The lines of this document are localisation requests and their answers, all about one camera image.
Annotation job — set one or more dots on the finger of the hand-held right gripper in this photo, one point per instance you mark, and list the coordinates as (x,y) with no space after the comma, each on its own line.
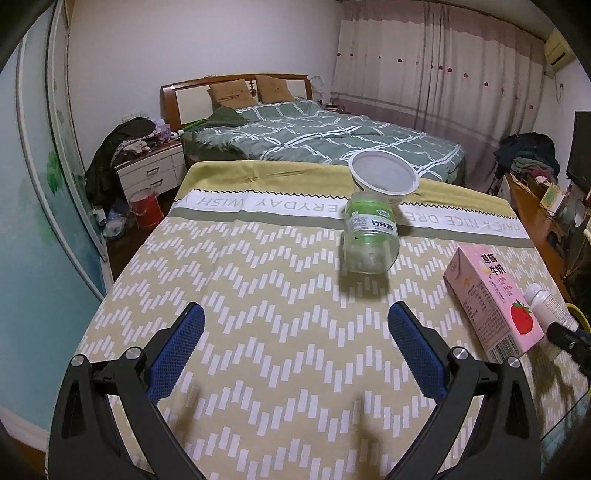
(575,344)

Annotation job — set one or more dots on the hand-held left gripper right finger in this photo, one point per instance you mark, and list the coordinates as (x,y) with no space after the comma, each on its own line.
(415,350)

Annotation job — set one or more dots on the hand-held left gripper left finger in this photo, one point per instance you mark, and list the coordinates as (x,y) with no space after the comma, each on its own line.
(178,355)

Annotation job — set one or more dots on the yellow rimmed round bin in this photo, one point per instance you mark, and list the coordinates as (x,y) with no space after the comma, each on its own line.
(579,311)

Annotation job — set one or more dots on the small white bottle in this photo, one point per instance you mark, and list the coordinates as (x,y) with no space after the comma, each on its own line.
(545,302)

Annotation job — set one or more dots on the clear green label bottle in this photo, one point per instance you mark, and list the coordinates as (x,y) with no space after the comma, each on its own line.
(369,230)

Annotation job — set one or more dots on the pink milk carton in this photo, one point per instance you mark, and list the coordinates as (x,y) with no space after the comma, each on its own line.
(489,295)

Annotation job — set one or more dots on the chevron patterned tablecloth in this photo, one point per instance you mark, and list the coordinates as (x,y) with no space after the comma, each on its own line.
(277,286)

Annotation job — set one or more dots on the orange wooden desk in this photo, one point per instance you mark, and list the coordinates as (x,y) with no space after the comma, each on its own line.
(531,217)

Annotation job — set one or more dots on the pale green box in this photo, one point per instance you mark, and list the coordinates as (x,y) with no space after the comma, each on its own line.
(553,197)

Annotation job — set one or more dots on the red bucket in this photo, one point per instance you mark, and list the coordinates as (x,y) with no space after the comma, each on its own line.
(145,210)

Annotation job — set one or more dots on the white plastic bowl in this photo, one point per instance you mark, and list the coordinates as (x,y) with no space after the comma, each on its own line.
(383,173)

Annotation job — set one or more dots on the white wooden nightstand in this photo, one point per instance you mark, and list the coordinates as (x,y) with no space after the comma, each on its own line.
(152,168)

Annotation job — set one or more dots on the black flat screen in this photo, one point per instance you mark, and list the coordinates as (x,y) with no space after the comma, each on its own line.
(581,152)

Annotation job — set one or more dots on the mixed clothes pile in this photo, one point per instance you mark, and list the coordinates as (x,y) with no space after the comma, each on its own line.
(526,154)

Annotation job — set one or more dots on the dark clothes pile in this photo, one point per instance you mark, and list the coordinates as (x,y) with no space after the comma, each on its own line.
(115,147)

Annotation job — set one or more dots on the sliding wardrobe doors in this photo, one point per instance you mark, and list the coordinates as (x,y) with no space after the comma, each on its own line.
(41,184)

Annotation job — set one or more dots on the green plaid duvet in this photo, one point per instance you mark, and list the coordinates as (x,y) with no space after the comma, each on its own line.
(323,129)

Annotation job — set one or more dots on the dark green blanket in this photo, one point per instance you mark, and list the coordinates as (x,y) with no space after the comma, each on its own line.
(224,117)

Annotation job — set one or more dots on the wooden bed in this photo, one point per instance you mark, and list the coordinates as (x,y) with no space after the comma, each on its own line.
(194,92)

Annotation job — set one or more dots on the brown pillow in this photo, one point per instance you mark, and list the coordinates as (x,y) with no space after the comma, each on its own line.
(231,94)
(276,88)

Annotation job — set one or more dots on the pink white curtain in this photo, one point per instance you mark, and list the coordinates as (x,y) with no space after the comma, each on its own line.
(438,69)

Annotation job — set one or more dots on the wall air conditioner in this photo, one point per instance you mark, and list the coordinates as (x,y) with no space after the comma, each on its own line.
(556,50)

